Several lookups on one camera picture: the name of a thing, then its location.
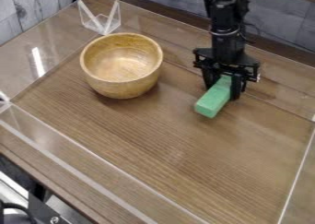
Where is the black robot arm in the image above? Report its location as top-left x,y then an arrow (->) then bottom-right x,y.
194,0 -> 261,100

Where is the clear acrylic corner bracket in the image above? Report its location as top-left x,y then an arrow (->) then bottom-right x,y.
78,0 -> 121,36

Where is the wooden bowl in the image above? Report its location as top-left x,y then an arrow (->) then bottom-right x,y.
81,32 -> 165,99

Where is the black cable under table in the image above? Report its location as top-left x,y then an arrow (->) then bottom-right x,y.
0,201 -> 41,224

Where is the green rectangular block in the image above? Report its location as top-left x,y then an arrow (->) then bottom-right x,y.
195,76 -> 231,118

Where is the black metal table bracket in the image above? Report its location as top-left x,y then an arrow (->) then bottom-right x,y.
29,194 -> 71,224

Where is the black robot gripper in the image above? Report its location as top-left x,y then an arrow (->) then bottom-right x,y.
194,30 -> 261,100

